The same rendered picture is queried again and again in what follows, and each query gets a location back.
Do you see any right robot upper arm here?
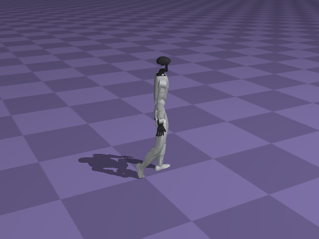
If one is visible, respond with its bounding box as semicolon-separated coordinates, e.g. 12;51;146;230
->
157;79;167;104

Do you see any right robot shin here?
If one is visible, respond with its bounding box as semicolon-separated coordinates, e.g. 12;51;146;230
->
140;147;159;170

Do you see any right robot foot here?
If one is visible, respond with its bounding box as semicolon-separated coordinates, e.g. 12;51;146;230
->
136;163;144;178

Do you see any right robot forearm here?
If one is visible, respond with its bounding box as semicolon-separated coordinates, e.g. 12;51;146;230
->
157;101;164;124

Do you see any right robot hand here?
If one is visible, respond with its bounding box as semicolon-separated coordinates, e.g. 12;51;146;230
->
156;120;166;137

